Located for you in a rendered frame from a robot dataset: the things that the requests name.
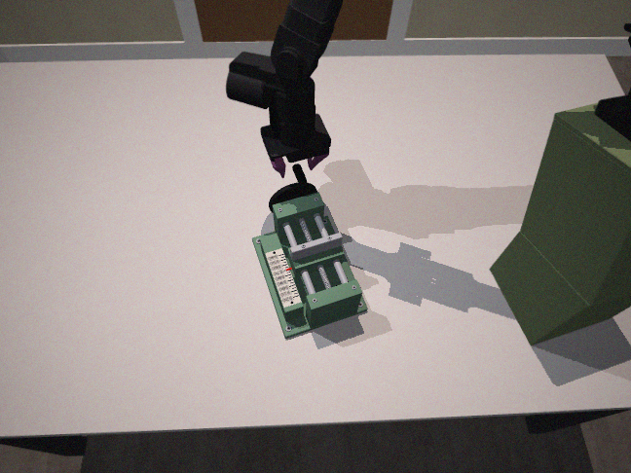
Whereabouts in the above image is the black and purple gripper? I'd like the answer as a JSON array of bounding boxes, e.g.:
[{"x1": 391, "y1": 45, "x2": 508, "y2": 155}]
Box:
[{"x1": 260, "y1": 112, "x2": 331, "y2": 178}]

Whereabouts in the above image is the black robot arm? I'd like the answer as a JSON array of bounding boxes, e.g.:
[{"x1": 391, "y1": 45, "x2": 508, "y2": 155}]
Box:
[{"x1": 226, "y1": 0, "x2": 631, "y2": 141}]

